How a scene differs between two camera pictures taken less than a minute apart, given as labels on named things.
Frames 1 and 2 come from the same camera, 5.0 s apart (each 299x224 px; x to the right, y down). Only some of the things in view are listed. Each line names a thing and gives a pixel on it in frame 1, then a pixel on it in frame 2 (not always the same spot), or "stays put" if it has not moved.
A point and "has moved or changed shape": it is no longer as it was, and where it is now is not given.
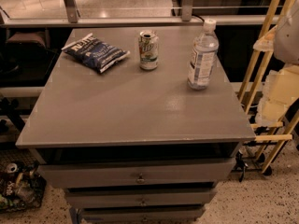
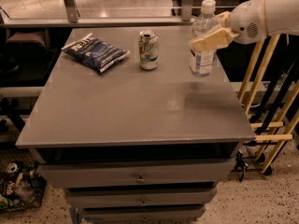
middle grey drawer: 141,199 stays put
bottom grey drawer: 141,215 stays put
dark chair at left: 25,61 stays put
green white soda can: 149,44 stays put
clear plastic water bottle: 204,56 has moved or changed shape
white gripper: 288,42 → 248,21
